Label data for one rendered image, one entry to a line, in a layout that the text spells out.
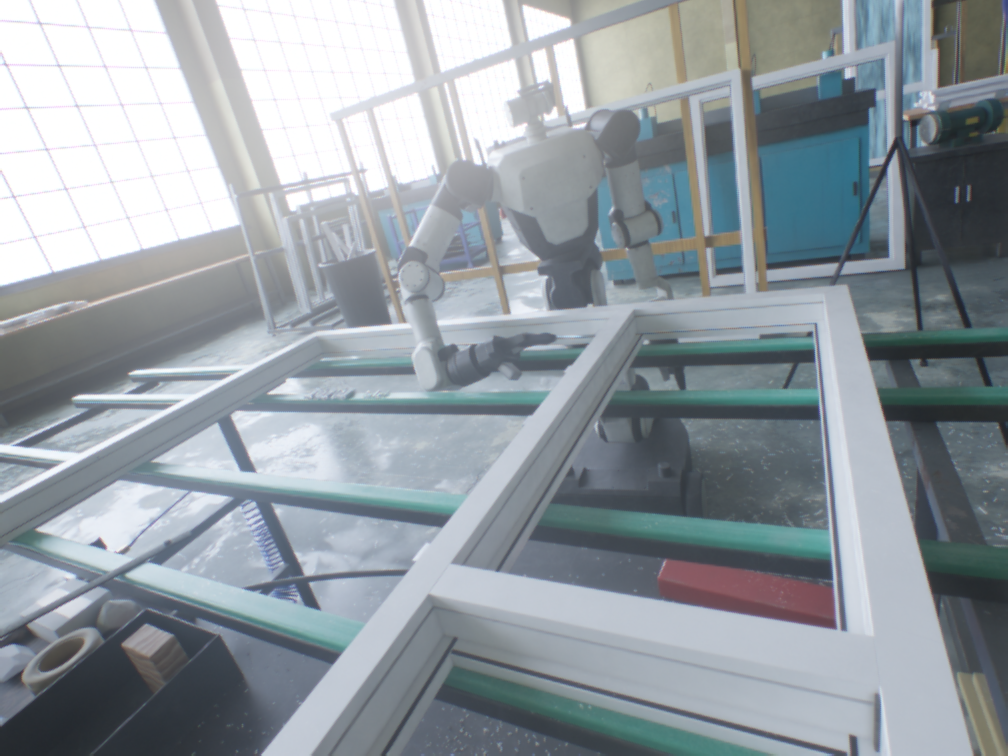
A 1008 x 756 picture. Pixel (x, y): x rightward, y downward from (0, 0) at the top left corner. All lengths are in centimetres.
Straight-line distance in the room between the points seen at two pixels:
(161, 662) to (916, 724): 101
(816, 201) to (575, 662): 442
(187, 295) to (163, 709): 847
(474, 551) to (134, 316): 848
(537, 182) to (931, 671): 119
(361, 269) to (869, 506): 513
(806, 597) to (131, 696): 115
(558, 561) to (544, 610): 57
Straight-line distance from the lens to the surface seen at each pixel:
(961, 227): 467
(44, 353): 854
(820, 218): 478
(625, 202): 158
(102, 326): 880
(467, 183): 141
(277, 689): 112
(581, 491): 196
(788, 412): 97
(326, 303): 717
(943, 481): 86
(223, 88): 1017
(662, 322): 125
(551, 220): 144
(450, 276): 417
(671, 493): 189
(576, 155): 143
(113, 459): 151
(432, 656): 61
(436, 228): 140
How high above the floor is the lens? 131
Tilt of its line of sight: 20 degrees down
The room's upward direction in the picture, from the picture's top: 14 degrees counter-clockwise
